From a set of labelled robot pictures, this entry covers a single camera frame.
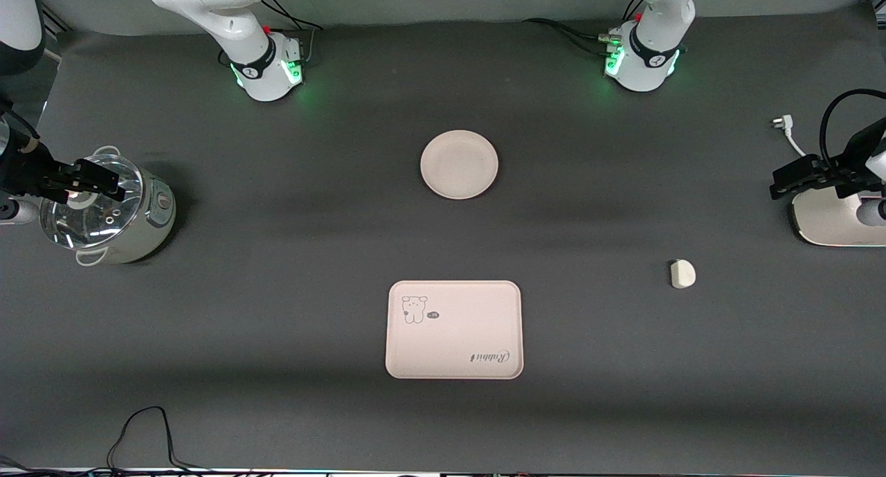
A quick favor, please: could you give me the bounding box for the round cream plate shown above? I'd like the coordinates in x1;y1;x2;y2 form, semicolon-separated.
420;129;499;201

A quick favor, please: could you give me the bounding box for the cream rabbit print tray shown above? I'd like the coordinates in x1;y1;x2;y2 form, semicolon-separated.
385;280;525;380

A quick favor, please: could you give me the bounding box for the glass pot lid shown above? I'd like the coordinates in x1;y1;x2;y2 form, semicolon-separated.
39;154;145;250

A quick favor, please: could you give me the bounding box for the cream toaster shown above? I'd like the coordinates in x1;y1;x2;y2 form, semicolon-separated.
791;183;886;247

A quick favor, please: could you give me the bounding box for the cream electric cooking pot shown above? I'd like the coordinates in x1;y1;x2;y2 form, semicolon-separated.
39;146;177;267

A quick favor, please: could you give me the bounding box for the dark grey table cloth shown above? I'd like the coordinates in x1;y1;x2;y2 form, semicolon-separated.
0;3;886;472

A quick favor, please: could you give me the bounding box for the white toaster power cable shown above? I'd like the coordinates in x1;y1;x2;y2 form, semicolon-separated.
772;116;807;158

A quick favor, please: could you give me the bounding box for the thin black loose cable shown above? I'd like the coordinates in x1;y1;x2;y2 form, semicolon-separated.
107;406;208;472

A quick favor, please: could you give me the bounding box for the black arm base cable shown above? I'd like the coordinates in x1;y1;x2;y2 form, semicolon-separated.
523;0;648;57
218;0;324;69

